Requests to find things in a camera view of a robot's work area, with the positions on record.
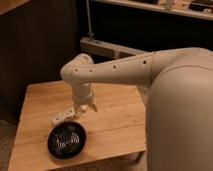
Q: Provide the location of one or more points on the upper wooden shelf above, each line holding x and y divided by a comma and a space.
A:
187, 8

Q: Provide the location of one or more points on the wooden shelf beam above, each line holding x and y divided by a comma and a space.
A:
106, 49

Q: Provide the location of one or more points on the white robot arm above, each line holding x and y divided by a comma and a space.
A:
179, 108

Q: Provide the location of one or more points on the wooden table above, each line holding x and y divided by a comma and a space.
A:
115, 129

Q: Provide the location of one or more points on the metal pole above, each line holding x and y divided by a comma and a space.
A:
90, 31

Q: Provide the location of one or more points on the black ceramic bowl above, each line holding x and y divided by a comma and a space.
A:
66, 140

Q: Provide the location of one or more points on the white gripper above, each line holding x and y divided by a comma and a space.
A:
82, 94

